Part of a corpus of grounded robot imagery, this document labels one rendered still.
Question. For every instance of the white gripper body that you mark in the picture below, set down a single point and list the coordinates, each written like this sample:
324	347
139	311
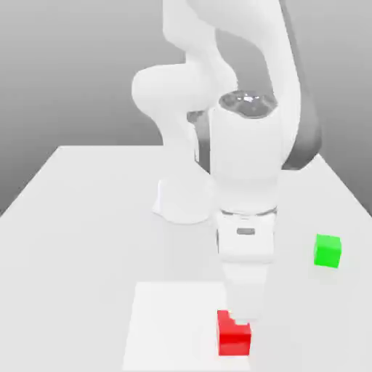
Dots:
245	284

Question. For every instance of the small red cube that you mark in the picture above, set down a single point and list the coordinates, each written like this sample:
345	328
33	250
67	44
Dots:
232	340

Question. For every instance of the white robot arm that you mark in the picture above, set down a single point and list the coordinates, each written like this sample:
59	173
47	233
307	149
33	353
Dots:
244	162

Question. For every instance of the small green cube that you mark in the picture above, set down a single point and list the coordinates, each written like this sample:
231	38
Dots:
327	251

